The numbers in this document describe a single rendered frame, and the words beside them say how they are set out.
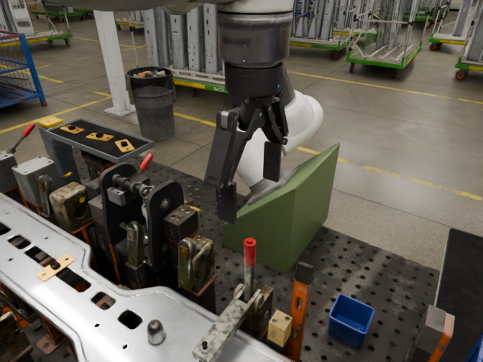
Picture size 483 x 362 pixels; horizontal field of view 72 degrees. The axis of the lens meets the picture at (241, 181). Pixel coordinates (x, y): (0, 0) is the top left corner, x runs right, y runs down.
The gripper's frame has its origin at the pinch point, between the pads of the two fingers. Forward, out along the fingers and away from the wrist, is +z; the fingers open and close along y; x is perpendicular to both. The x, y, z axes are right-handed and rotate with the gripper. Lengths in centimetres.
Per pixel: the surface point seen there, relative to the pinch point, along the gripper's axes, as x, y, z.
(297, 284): 9.4, -0.8, 16.4
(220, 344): 1.6, 12.0, 24.0
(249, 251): 0.5, 1.0, 11.7
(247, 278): 0.0, 0.8, 19.2
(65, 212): -59, 2, 27
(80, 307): -31.5, 18.0, 31.3
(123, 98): -343, -242, 114
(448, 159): 38, -326, 131
